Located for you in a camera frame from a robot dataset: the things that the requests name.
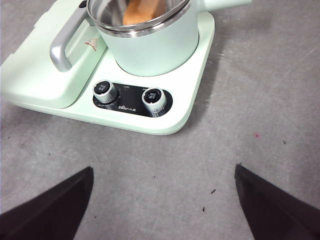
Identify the mint green griddle cover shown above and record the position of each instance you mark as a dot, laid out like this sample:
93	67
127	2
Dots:
37	75

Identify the mint green breakfast maker base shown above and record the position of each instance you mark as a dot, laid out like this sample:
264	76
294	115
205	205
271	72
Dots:
140	117

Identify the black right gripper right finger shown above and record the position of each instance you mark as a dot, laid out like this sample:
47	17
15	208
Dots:
280	215

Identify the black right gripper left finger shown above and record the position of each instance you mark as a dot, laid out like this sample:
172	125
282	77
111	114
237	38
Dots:
45	215

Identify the silver control knob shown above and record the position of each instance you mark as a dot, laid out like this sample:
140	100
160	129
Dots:
103	90
153	98

